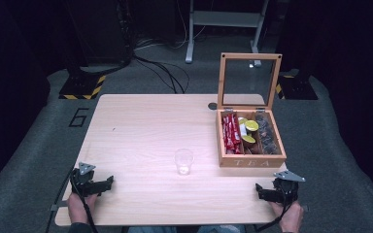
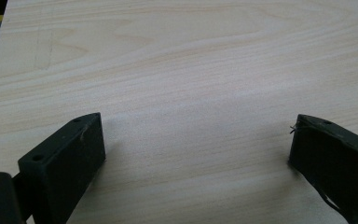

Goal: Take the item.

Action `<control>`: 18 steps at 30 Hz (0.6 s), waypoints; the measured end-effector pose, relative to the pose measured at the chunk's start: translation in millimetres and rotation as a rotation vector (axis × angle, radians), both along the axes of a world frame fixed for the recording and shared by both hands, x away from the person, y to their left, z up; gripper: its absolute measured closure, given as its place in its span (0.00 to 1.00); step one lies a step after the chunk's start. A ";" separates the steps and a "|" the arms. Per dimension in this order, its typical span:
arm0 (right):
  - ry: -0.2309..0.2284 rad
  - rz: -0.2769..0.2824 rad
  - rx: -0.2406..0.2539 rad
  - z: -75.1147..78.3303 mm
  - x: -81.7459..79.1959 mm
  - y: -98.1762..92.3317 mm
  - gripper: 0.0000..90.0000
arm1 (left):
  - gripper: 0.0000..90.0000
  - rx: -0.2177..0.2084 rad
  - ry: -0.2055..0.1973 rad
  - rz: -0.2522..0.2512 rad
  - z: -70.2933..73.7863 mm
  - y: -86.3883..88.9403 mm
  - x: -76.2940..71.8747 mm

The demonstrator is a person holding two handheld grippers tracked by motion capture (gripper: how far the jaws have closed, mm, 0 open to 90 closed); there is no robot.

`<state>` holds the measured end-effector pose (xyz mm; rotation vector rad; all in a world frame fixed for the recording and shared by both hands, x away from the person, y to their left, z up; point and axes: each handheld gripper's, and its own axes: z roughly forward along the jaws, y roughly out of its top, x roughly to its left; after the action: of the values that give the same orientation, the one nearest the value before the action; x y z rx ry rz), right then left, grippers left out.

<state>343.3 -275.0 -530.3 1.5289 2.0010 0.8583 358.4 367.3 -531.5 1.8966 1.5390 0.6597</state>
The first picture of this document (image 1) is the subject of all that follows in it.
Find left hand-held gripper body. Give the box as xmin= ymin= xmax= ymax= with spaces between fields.
xmin=70 ymin=161 xmax=105 ymax=199

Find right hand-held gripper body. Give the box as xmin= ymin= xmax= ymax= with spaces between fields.
xmin=270 ymin=170 xmax=306 ymax=206

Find person's left hand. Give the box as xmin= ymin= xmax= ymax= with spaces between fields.
xmin=65 ymin=191 xmax=99 ymax=225

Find person's right hand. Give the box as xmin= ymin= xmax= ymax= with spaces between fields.
xmin=269 ymin=200 xmax=305 ymax=233

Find wooden box with glass lid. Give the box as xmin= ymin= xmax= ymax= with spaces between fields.
xmin=215 ymin=51 xmax=288 ymax=169

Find dark brown packets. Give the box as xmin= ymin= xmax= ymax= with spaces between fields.
xmin=254 ymin=112 xmax=282 ymax=155

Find row of red stick packets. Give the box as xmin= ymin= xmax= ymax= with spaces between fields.
xmin=220 ymin=113 xmax=245 ymax=155

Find person's legs in jeans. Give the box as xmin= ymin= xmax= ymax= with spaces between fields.
xmin=126 ymin=224 xmax=248 ymax=233

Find clear plastic cup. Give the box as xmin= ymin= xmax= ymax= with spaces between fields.
xmin=174 ymin=148 xmax=195 ymax=177

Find black stand base striped tape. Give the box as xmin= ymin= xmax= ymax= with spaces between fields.
xmin=274 ymin=68 xmax=319 ymax=101
xmin=58 ymin=65 xmax=107 ymax=101

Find dark cabinet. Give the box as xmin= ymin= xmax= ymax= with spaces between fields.
xmin=65 ymin=0 xmax=134 ymax=67

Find white metal stand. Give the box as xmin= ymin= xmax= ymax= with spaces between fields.
xmin=185 ymin=0 xmax=270 ymax=68

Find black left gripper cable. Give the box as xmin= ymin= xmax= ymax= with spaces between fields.
xmin=69 ymin=168 xmax=99 ymax=233

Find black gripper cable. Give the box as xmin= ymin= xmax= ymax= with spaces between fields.
xmin=254 ymin=187 xmax=293 ymax=233
xmin=69 ymin=168 xmax=99 ymax=233

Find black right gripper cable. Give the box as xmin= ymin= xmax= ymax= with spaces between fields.
xmin=254 ymin=187 xmax=293 ymax=233

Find metal table edge bracket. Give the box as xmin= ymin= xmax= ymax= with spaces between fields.
xmin=49 ymin=200 xmax=70 ymax=213

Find bundle of floor cables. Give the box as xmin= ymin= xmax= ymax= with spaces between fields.
xmin=131 ymin=38 xmax=191 ymax=95

